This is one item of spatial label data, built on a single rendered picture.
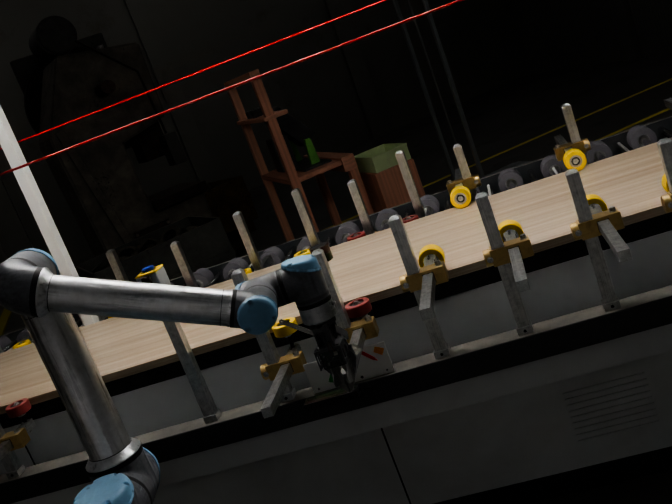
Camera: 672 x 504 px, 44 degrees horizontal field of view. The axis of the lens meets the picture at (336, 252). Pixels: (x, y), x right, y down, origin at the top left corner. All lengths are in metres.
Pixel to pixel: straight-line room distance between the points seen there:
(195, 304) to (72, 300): 0.27
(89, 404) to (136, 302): 0.36
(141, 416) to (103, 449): 0.82
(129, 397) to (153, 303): 1.11
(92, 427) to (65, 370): 0.16
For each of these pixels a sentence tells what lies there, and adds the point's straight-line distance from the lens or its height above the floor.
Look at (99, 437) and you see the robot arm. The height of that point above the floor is 0.95.
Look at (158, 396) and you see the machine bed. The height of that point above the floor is 0.75.
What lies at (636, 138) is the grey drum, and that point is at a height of 0.82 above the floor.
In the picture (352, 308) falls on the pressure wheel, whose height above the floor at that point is 0.90.
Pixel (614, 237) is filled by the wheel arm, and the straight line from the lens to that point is 2.19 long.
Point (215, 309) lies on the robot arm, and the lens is 1.90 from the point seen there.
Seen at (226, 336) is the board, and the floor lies 0.90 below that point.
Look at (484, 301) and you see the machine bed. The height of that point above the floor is 0.75.
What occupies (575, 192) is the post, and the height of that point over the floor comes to 1.06.
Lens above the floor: 1.64
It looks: 13 degrees down
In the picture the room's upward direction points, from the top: 21 degrees counter-clockwise
